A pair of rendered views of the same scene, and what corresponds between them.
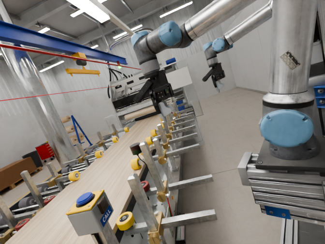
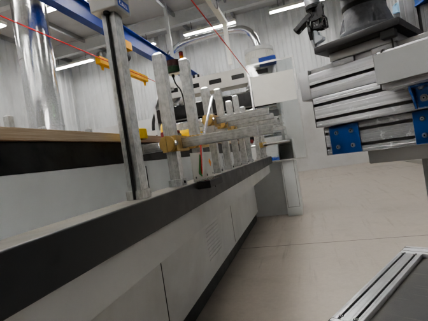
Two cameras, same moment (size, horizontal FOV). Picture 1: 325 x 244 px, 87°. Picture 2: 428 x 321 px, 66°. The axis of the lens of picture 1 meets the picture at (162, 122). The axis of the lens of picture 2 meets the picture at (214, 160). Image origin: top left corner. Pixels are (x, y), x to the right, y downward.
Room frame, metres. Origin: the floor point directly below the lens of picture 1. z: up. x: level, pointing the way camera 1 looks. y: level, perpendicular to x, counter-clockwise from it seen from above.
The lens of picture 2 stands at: (-0.40, 0.01, 0.77)
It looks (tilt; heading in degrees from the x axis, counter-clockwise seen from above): 0 degrees down; 3
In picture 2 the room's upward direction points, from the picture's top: 9 degrees counter-clockwise
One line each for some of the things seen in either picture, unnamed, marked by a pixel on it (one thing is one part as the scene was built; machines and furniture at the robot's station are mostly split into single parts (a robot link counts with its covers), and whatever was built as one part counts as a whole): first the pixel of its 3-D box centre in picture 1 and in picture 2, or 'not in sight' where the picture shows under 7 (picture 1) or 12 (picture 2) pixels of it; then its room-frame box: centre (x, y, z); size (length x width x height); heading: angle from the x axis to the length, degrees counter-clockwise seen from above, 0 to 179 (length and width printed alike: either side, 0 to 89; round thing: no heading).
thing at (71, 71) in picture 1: (85, 71); (125, 70); (5.74, 1.75, 2.65); 1.70 x 0.09 x 0.32; 167
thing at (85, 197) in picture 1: (85, 199); not in sight; (0.39, 0.25, 1.22); 0.04 x 0.04 x 0.02
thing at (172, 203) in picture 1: (171, 209); (203, 165); (0.86, 0.12, 0.75); 0.26 x 0.01 x 0.10; 168
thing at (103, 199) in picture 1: (103, 205); not in sight; (0.39, 0.21, 1.20); 0.03 x 0.01 x 0.03; 168
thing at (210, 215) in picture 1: (168, 222); (192, 142); (0.68, 0.13, 0.83); 0.43 x 0.03 x 0.04; 78
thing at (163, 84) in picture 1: (158, 86); not in sight; (0.72, -0.04, 1.42); 0.09 x 0.08 x 0.12; 70
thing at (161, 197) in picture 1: (162, 190); (197, 141); (0.92, 0.14, 0.85); 0.13 x 0.06 x 0.05; 168
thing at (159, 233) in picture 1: (156, 227); (174, 144); (0.67, 0.19, 0.84); 0.13 x 0.06 x 0.05; 168
